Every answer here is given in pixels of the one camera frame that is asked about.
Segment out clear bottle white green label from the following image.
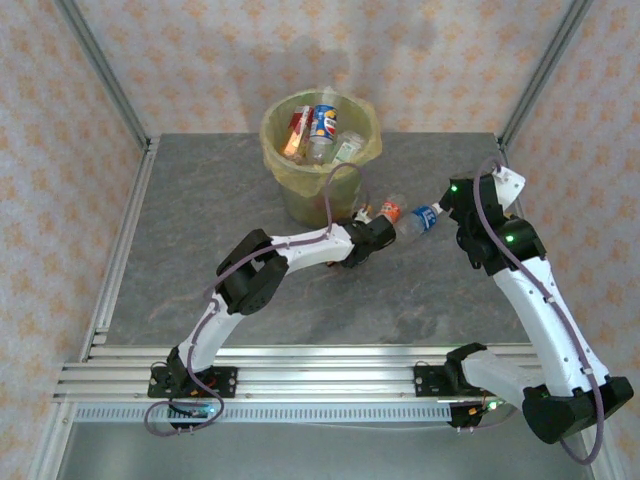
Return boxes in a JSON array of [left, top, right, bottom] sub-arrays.
[[329, 130, 367, 165]]

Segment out cola bottle blue cap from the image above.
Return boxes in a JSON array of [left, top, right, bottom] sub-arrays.
[[307, 103, 341, 165]]

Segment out amber tea bottle red label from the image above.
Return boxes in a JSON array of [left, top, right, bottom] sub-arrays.
[[281, 104, 316, 162]]

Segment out green plastic bin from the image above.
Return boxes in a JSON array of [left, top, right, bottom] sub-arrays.
[[259, 88, 384, 229]]

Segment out yellow plastic bin liner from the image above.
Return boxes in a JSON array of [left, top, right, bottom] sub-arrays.
[[259, 88, 384, 197]]

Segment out clear bottle red orange label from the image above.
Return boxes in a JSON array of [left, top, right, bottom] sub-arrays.
[[374, 193, 407, 225]]

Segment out water bottle blue label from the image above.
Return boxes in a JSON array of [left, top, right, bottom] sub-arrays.
[[393, 202, 445, 245]]

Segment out small lit circuit board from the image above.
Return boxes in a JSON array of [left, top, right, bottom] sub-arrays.
[[167, 402, 224, 420], [464, 398, 509, 417]]

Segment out grey metal sheet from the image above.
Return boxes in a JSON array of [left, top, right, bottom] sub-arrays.
[[54, 422, 596, 480]]

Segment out aluminium table edge rail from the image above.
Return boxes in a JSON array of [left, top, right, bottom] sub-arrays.
[[29, 139, 161, 480], [498, 139, 619, 480]]

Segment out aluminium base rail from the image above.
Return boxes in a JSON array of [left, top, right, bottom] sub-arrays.
[[52, 344, 599, 404]]

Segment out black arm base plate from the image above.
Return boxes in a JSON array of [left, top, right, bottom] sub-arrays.
[[413, 364, 501, 399], [148, 367, 239, 399]]

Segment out aluminium frame post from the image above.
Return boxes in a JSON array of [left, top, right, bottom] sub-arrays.
[[53, 0, 154, 154], [497, 0, 599, 151]]

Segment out white slotted cable duct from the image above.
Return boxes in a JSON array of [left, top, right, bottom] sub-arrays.
[[74, 402, 454, 424]]

